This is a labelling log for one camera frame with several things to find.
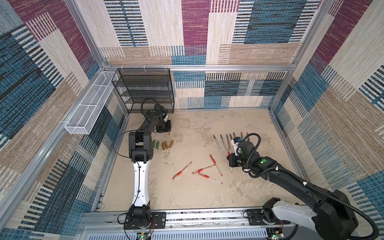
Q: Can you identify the mint highlighter pen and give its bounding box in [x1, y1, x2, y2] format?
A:
[213, 135, 221, 150]
[220, 135, 228, 151]

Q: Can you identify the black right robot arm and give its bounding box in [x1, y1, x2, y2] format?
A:
[227, 134, 380, 240]

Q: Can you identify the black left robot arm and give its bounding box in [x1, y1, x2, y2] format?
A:
[124, 98, 172, 229]

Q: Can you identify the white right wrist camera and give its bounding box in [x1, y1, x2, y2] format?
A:
[231, 137, 242, 156]

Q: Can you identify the black wire mesh shelf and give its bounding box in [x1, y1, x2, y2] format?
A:
[112, 68, 175, 114]

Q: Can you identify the aluminium front rail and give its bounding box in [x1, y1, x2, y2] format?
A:
[80, 204, 331, 240]

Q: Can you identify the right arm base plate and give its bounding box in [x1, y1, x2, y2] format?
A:
[242, 208, 291, 226]

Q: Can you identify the white wire mesh basket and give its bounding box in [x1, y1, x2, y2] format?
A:
[65, 72, 115, 135]

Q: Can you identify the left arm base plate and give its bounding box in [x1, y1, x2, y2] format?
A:
[123, 212, 167, 230]

